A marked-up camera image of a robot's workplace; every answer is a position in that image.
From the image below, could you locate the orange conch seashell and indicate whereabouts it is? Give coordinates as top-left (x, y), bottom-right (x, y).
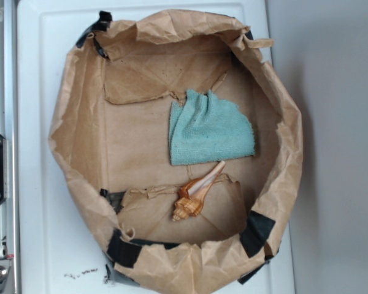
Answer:
top-left (172, 160), bottom-right (226, 221)

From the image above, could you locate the aluminium frame rail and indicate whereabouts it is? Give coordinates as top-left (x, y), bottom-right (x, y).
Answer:
top-left (0, 1), bottom-right (21, 293)

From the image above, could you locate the light blue microfibre cloth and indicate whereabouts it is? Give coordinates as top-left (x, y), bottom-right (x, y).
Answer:
top-left (168, 89), bottom-right (255, 166)

